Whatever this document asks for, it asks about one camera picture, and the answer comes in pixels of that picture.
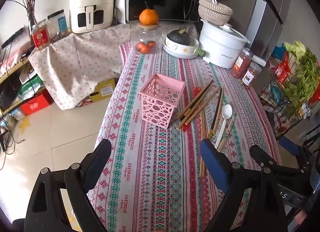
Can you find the black cable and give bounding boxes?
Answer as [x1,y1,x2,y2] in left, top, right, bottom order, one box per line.
[0,117,25,152]

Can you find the blue plastic bag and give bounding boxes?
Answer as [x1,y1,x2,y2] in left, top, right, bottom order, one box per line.
[271,43,287,60]

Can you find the short jar with white label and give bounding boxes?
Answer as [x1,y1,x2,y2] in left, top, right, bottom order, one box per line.
[241,61,262,88]

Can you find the striped patterned tablecloth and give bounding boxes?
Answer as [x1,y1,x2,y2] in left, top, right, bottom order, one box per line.
[89,42,282,232]

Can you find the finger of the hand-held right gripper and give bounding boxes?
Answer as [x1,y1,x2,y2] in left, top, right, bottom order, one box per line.
[249,144,312,191]
[278,136,313,172]

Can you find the glass jar with wooden lid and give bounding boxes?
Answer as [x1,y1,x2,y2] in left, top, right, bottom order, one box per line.
[130,22,164,53]

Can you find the silver refrigerator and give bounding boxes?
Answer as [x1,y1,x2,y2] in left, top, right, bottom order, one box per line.
[244,0,293,60]

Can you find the pink perforated utensil basket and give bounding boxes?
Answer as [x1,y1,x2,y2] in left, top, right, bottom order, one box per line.
[139,73,187,129]

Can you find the white bowl with green handle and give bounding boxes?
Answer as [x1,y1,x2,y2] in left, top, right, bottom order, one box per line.
[164,35,206,57]

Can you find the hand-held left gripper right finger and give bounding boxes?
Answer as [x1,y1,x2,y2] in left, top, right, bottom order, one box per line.
[199,139,286,232]

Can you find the orange tangerine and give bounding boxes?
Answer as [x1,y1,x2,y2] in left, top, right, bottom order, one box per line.
[139,2,160,25]

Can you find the glass pot lid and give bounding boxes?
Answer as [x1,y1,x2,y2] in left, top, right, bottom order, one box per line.
[204,20,250,43]

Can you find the dark green kabocha squash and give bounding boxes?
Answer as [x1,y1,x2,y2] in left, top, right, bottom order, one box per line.
[166,29,192,46]

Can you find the clear container with blue label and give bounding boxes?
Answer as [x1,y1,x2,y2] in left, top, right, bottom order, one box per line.
[47,9,69,40]

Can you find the white electric cooker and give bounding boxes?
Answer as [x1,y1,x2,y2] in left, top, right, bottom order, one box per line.
[199,19,267,69]

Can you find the white plastic spoon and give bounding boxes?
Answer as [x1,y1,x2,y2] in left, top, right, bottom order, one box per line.
[214,104,233,149]

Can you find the woven lidded basket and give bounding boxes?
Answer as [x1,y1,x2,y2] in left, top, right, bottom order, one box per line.
[198,0,233,26]

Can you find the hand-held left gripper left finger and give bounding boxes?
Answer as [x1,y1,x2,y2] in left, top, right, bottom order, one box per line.
[24,139,112,232]

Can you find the red plastic spoon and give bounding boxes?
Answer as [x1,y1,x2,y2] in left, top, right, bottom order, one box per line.
[182,86,202,132]

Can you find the napa cabbage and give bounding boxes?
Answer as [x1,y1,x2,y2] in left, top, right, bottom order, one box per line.
[285,40,312,58]

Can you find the black wire rack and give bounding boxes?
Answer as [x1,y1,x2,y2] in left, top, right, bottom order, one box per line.
[257,47,320,137]

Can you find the yellow cardboard box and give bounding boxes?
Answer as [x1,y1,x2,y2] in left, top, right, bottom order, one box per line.
[89,78,118,102]

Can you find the red cardboard box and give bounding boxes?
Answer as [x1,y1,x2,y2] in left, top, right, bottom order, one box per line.
[19,94,54,115]

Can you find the glass jar with red label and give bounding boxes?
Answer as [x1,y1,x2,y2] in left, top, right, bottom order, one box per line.
[30,20,52,51]

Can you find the red snack packets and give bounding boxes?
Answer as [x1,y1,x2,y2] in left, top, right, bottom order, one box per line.
[274,54,294,83]

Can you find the tall jar of red chili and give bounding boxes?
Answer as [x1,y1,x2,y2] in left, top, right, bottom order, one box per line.
[230,47,253,78]

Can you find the floral print cloth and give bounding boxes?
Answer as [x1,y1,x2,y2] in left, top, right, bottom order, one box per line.
[28,20,200,111]

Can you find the wooden shelf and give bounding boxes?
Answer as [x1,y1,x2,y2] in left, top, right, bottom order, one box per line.
[0,25,50,120]

